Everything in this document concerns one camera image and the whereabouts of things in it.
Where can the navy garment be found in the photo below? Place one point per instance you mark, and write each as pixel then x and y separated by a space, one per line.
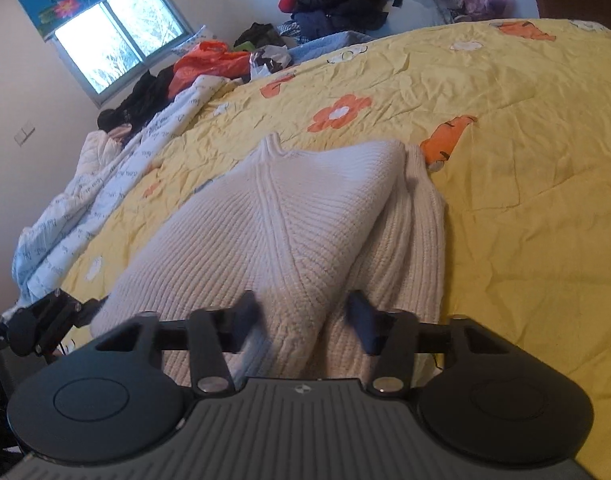
pixel 313 25

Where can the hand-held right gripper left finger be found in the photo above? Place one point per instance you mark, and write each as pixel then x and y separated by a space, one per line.
pixel 246 312

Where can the clear plastic bag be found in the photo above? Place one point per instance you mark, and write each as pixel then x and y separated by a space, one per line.
pixel 268 57

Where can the black clothes pile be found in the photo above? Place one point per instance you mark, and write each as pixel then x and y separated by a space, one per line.
pixel 140 100

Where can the white knit sweater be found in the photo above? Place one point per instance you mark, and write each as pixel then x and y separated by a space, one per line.
pixel 285 220

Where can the white printed quilt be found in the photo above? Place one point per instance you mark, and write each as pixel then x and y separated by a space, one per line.
pixel 85 210

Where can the pink cloth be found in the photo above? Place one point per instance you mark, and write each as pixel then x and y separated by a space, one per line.
pixel 119 133

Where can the sliding window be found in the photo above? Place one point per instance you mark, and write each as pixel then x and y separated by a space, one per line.
pixel 85 45

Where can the dark green garment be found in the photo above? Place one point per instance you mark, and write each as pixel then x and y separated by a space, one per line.
pixel 258 35

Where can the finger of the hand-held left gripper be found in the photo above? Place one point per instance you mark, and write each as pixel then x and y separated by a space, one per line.
pixel 50 317

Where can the light blue fleece blanket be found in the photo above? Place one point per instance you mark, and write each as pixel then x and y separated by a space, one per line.
pixel 325 45

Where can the orange plastic bag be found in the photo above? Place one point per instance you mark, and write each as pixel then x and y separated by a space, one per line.
pixel 205 65

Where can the checkered cloth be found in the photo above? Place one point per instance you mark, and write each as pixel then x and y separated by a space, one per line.
pixel 290 30

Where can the white wall switch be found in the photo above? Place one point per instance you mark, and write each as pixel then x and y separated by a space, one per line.
pixel 24 133

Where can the cream padded quilt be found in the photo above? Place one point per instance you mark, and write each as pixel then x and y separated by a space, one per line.
pixel 97 150

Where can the yellow floral bed sheet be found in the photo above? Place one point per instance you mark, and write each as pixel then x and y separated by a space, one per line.
pixel 510 160

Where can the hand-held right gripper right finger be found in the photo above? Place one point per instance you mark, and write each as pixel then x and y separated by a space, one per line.
pixel 363 321

